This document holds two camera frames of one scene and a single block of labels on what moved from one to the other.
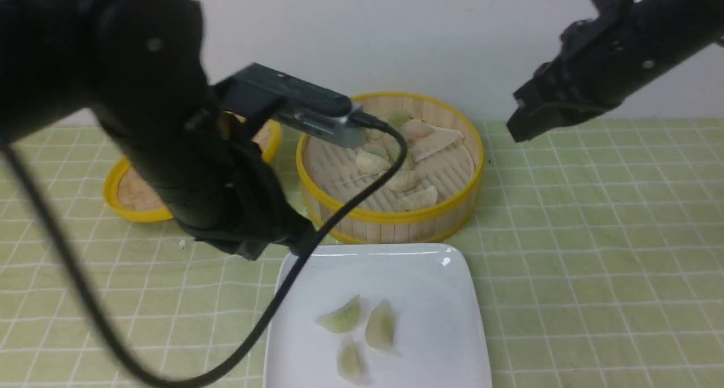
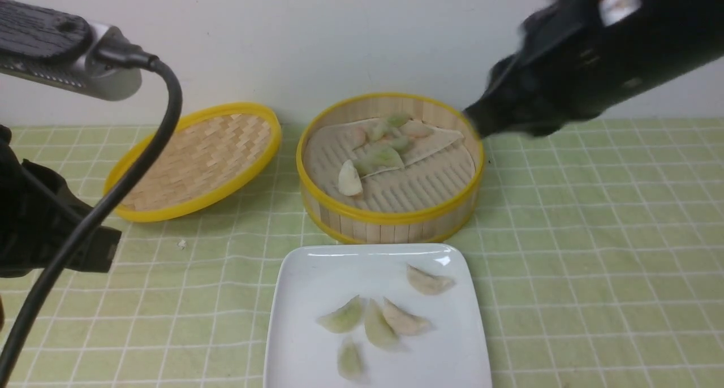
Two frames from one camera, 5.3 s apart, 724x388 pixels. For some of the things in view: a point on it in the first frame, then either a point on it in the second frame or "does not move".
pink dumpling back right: x=417 y=128 does not move
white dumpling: x=371 y=163 to x=349 y=181
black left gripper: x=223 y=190 to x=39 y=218
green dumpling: x=399 y=118 does not move
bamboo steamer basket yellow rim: x=434 y=194 does not move
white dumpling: x=426 y=197 to x=426 y=284
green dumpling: x=343 y=319 does not move
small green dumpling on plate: x=349 y=361 does not move
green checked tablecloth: x=599 y=244 does not move
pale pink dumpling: x=402 y=181 to x=405 y=323
